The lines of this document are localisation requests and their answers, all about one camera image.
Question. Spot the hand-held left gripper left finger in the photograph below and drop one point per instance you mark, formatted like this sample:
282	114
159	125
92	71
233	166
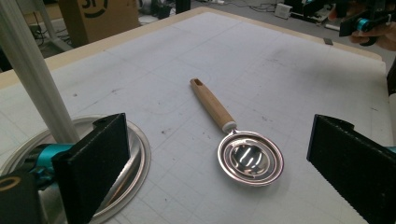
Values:
90	168

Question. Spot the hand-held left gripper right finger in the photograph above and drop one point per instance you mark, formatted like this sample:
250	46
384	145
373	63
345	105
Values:
358	168

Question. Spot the small grey tab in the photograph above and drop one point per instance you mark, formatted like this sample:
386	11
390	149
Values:
328	41

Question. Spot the round metal plate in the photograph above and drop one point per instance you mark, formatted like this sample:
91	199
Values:
138	155

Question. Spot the white box device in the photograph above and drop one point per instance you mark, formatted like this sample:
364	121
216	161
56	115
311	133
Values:
282	11

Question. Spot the white metal pole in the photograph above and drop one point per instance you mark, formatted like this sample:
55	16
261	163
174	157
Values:
34	77

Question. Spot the grey metal stand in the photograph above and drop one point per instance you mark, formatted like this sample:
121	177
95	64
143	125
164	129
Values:
57	34

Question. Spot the brown cardboard box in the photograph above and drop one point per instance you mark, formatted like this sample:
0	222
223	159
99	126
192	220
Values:
102	21

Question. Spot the black equipment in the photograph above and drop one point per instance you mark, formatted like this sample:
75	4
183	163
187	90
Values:
182	5

